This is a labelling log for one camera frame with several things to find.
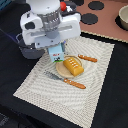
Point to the grey toy frying pan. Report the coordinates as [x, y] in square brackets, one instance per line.
[70, 3]

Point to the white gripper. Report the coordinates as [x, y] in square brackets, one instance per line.
[45, 31]

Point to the light blue toy carton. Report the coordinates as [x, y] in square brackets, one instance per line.
[56, 53]

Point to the grey toy pot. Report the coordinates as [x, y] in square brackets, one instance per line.
[28, 51]

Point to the round wooden plate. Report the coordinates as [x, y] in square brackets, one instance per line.
[62, 70]

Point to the beige woven placemat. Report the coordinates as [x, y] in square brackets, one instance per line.
[71, 103]

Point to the fork with orange handle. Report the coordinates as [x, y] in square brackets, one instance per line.
[55, 77]

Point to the black table cloth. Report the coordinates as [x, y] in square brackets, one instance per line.
[112, 108]

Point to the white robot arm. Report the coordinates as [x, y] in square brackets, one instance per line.
[44, 7]

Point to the knife with orange handle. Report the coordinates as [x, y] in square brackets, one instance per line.
[87, 58]

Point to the beige bowl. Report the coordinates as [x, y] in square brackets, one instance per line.
[123, 14]

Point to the red toy tomato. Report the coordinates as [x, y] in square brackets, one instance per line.
[63, 6]

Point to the yellow toy bread loaf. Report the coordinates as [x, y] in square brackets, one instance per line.
[73, 66]

